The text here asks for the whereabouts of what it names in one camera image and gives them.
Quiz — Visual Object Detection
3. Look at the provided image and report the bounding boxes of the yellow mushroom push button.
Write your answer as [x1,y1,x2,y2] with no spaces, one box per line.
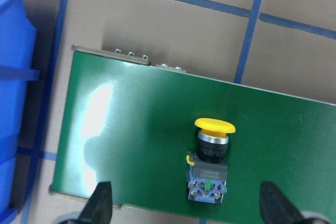
[186,118,236,205]

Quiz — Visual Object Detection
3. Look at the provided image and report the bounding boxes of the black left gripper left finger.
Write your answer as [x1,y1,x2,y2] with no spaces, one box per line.
[78,182,112,223]

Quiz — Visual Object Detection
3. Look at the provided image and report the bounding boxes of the green conveyor belt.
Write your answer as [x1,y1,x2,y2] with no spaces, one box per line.
[52,51,335,223]

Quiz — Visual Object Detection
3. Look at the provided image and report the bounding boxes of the blue bin left side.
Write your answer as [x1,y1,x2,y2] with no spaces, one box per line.
[1,0,39,223]

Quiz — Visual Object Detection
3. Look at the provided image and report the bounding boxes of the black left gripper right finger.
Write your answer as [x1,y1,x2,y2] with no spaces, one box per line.
[259,182,305,223]

